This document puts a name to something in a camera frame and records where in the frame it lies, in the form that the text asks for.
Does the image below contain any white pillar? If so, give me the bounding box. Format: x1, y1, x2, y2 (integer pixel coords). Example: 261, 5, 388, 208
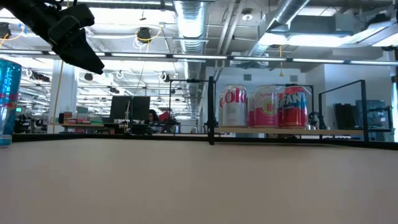
49, 60, 78, 134

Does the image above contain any stack of colourful boxes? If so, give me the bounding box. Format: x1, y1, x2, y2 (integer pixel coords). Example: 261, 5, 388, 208
58, 107, 105, 125

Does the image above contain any silver ceiling duct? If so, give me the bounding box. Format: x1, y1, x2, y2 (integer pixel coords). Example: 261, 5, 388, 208
174, 0, 209, 119
248, 0, 312, 57

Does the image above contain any person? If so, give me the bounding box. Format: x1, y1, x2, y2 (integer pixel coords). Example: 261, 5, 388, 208
147, 108, 161, 125

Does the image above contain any blue silver Red Bull can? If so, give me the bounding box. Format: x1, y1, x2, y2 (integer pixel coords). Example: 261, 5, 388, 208
0, 58, 22, 147

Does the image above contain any black computer monitor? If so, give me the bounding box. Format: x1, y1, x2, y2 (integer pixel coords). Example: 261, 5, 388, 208
109, 95, 132, 121
131, 95, 151, 121

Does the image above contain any yellow cable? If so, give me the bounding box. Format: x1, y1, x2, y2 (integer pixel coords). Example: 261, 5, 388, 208
52, 60, 65, 134

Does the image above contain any pink white Spindrift can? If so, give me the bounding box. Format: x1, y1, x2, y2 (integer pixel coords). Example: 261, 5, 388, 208
248, 92, 256, 128
254, 85, 280, 128

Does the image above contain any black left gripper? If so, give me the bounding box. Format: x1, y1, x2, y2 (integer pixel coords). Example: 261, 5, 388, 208
45, 2, 106, 76

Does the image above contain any silver Diet Coke can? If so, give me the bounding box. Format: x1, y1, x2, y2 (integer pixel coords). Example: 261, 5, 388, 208
218, 91, 225, 127
221, 83, 248, 128

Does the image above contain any black ceiling camera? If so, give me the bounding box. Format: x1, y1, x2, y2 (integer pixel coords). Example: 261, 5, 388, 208
136, 26, 153, 44

